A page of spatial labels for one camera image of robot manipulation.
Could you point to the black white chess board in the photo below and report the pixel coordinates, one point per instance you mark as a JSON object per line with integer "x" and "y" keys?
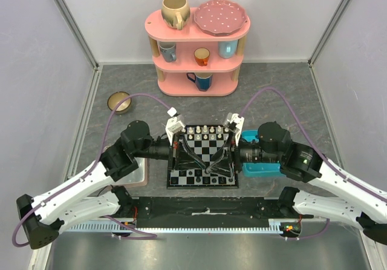
{"x": 201, "y": 157}

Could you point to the orange cup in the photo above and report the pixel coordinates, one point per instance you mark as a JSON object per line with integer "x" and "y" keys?
{"x": 202, "y": 56}

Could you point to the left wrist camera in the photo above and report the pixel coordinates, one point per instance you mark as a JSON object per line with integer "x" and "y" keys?
{"x": 174, "y": 124}

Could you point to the pink dotted plate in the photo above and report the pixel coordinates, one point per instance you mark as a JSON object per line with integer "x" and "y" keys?
{"x": 220, "y": 17}

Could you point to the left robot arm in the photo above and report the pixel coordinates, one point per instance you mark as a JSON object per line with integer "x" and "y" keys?
{"x": 96, "y": 192}

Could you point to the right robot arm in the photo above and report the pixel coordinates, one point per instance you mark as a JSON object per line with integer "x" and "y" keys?
{"x": 356, "y": 202}

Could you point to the grey mug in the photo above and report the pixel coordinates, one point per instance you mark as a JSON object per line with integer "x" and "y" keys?
{"x": 168, "y": 51}

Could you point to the beige ceramic mug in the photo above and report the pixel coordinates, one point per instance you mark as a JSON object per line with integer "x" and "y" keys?
{"x": 175, "y": 13}

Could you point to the pink three-tier shelf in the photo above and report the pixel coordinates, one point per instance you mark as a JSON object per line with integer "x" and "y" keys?
{"x": 190, "y": 62}

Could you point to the blue plastic bin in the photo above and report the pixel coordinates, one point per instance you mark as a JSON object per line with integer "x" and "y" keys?
{"x": 258, "y": 169}

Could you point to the brown ceramic bowl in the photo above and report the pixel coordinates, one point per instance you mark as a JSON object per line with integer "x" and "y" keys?
{"x": 121, "y": 98}

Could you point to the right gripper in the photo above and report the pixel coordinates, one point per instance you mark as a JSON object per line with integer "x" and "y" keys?
{"x": 234, "y": 154}

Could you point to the pink metal tray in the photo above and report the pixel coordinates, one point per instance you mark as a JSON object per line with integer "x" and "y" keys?
{"x": 137, "y": 173}

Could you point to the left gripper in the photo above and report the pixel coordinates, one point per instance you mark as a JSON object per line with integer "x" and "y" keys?
{"x": 182, "y": 155}

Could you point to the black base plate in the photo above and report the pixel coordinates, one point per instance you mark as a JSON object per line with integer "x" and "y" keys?
{"x": 206, "y": 212}

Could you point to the light blue mug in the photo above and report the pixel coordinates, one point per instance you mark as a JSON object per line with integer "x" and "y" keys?
{"x": 226, "y": 49}

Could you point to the dark blue mug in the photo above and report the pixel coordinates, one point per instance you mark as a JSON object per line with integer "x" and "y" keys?
{"x": 203, "y": 81}

